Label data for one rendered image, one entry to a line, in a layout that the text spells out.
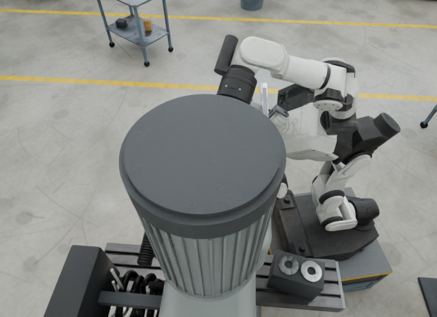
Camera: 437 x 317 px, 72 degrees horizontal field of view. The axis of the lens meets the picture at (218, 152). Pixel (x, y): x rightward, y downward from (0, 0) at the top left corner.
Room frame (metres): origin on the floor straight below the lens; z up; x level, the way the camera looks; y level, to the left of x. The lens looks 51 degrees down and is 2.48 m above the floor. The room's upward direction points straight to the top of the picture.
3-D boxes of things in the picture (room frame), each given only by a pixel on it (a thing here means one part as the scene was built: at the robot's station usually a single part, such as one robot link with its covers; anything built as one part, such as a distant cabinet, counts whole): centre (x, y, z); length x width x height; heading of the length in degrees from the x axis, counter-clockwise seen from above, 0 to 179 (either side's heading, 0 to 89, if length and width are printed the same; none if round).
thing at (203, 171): (0.23, 0.02, 2.05); 0.20 x 0.20 x 0.32
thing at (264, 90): (0.63, -0.13, 1.89); 0.24 x 0.04 x 0.01; 176
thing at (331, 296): (0.49, 0.01, 0.90); 1.24 x 0.23 x 0.08; 86
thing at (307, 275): (0.45, -0.36, 1.04); 0.22 x 0.12 x 0.20; 74
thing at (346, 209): (0.95, -0.78, 0.68); 0.21 x 0.20 x 0.13; 98
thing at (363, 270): (0.95, -0.74, 0.20); 0.78 x 0.68 x 0.40; 98
